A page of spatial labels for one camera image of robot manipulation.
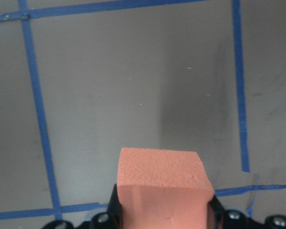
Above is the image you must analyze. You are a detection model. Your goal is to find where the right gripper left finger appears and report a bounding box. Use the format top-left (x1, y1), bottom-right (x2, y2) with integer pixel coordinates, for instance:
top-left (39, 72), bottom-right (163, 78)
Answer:
top-left (42, 184), bottom-right (121, 229)

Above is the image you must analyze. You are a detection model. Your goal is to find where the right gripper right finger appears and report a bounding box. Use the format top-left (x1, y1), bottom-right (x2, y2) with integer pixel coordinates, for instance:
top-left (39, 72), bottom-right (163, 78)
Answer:
top-left (207, 196), bottom-right (286, 229)

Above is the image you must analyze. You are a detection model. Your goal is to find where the orange foam block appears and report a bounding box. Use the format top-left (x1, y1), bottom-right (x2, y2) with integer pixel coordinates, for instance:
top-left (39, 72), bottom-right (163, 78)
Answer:
top-left (117, 147), bottom-right (215, 229)

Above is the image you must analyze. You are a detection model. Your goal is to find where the brown paper mat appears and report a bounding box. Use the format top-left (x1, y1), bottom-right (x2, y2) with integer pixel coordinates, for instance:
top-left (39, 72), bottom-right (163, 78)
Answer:
top-left (0, 0), bottom-right (286, 229)

